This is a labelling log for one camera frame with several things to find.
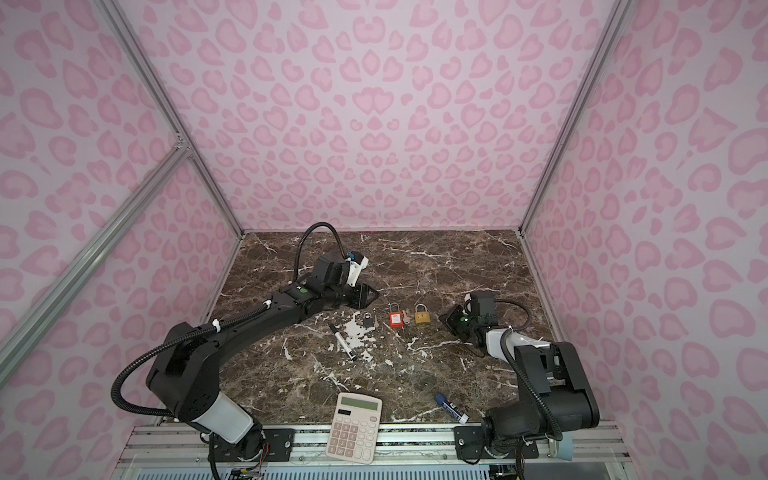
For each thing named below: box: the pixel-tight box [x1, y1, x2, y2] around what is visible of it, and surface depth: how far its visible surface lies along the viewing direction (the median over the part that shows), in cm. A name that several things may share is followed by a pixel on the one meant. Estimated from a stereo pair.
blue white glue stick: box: [434, 393, 470, 424], surface depth 78 cm
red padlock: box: [389, 302, 405, 329], surface depth 96 cm
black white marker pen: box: [329, 323, 357, 361], surface depth 92 cm
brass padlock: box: [415, 303, 431, 324], surface depth 97 cm
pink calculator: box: [325, 392, 383, 465], surface depth 76 cm
